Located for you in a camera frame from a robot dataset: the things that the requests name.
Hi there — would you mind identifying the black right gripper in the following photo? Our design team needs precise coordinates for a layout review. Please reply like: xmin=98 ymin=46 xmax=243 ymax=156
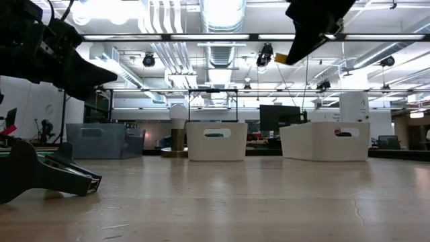
xmin=285 ymin=0 xmax=357 ymax=65

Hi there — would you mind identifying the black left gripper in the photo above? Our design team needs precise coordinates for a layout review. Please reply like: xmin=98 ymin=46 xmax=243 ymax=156
xmin=30 ymin=18 xmax=118 ymax=101

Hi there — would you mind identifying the black overhead light bar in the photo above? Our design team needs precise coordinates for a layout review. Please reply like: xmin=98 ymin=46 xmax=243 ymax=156
xmin=80 ymin=32 xmax=430 ymax=42

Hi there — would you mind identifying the grey translucent plastic bin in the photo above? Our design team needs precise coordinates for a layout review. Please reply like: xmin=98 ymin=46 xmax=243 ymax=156
xmin=65 ymin=122 xmax=146 ymax=160

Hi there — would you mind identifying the person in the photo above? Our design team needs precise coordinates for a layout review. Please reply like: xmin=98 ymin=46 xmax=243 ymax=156
xmin=39 ymin=119 xmax=55 ymax=144

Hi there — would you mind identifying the large black monitor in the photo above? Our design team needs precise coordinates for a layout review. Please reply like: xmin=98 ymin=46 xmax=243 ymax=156
xmin=259 ymin=104 xmax=302 ymax=132

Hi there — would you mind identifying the small black monitor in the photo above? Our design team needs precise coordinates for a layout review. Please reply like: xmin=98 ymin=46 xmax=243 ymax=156
xmin=4 ymin=107 xmax=17 ymax=130

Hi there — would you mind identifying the white light bulb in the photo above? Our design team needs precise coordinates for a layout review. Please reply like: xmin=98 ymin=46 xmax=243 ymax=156
xmin=168 ymin=103 xmax=189 ymax=130

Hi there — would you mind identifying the white plastic bin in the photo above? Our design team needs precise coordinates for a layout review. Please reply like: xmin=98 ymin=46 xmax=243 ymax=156
xmin=279 ymin=121 xmax=371 ymax=163
xmin=185 ymin=121 xmax=249 ymax=162

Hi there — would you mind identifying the metal bulb stand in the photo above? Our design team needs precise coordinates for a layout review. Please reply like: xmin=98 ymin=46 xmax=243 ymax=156
xmin=161 ymin=128 xmax=189 ymax=159

